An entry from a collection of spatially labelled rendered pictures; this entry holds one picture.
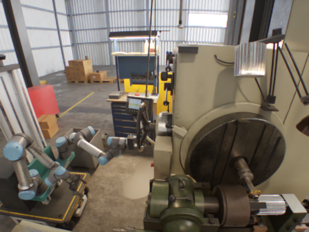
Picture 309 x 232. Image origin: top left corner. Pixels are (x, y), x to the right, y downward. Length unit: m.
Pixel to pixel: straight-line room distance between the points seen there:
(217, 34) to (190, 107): 13.85
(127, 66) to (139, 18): 11.50
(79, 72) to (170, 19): 8.75
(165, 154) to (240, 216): 0.46
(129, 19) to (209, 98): 13.91
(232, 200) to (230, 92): 0.52
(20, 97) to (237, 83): 1.71
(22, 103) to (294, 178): 2.36
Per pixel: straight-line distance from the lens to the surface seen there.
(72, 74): 8.95
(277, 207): 0.95
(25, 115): 1.80
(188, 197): 0.72
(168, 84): 1.26
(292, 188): 1.60
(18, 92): 1.73
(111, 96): 2.85
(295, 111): 1.12
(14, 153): 1.30
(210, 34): 14.46
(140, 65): 3.00
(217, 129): 0.82
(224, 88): 0.85
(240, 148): 0.92
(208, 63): 0.80
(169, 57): 1.12
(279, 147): 1.05
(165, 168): 0.97
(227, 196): 0.78
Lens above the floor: 1.89
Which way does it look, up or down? 26 degrees down
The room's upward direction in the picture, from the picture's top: straight up
